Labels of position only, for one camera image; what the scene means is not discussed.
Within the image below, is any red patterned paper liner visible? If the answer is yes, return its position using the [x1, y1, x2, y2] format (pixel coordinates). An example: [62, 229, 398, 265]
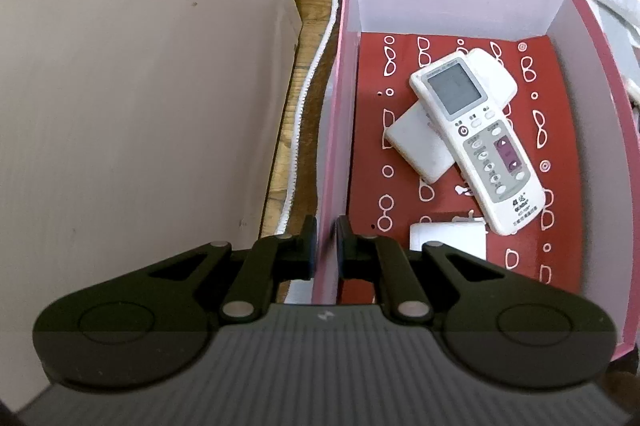
[342, 31, 586, 302]

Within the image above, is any brown mat with white trim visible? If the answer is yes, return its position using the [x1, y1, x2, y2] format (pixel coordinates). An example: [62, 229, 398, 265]
[277, 0, 351, 237]

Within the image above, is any white power adapter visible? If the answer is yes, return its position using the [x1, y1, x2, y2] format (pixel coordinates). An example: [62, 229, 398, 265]
[409, 211, 489, 263]

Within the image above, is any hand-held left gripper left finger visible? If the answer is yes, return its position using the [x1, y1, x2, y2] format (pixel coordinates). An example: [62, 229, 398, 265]
[145, 215, 318, 325]

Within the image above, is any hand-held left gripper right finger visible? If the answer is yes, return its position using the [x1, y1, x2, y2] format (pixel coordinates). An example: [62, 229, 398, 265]
[335, 215, 506, 327]

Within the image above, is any white air conditioner remote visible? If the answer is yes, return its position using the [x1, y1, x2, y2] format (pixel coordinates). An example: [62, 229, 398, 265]
[409, 60, 546, 237]
[383, 48, 519, 183]

